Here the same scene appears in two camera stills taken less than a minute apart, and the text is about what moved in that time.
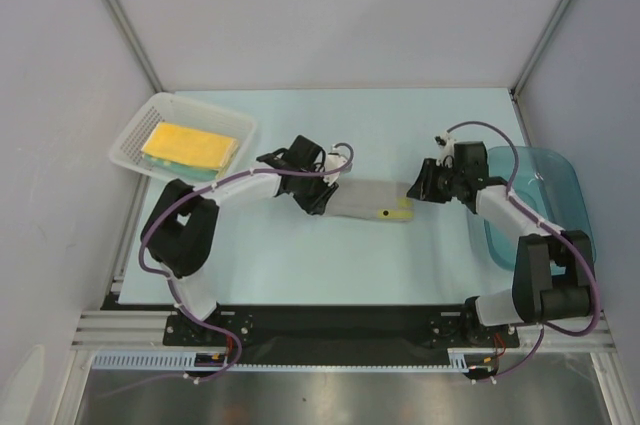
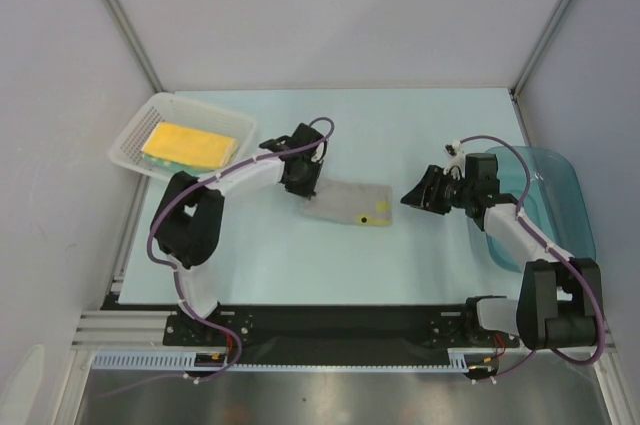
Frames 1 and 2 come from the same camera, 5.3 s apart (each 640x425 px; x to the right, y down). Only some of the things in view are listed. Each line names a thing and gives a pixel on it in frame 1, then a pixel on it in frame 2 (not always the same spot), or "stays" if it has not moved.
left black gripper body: (312, 191) to (306, 180)
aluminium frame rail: (107, 331) stays
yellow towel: (191, 146) stays
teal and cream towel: (192, 170) stays
